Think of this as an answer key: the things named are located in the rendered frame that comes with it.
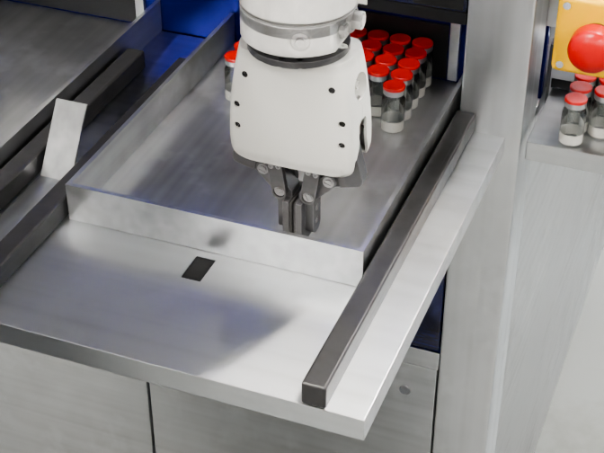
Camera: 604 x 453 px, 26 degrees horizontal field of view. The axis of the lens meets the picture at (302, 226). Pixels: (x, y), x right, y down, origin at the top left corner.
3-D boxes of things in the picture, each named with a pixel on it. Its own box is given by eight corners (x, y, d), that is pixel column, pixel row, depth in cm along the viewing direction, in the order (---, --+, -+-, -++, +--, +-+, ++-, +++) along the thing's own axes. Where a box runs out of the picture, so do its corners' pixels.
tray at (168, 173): (231, 43, 136) (230, 12, 134) (475, 87, 128) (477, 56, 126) (69, 218, 110) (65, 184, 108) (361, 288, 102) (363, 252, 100)
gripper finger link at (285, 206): (306, 153, 102) (306, 223, 106) (267, 145, 103) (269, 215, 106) (290, 173, 99) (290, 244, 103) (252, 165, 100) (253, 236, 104)
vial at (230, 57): (230, 90, 127) (229, 48, 125) (251, 93, 127) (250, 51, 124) (221, 101, 126) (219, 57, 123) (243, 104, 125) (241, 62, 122)
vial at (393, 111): (384, 119, 123) (386, 76, 120) (406, 124, 122) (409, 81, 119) (377, 131, 121) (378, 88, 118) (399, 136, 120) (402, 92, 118)
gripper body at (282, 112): (383, 15, 95) (377, 146, 102) (253, -6, 98) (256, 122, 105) (348, 62, 89) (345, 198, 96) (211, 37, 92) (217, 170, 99)
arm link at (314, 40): (379, -14, 94) (378, 23, 96) (266, -33, 97) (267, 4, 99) (340, 36, 88) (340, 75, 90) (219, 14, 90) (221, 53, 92)
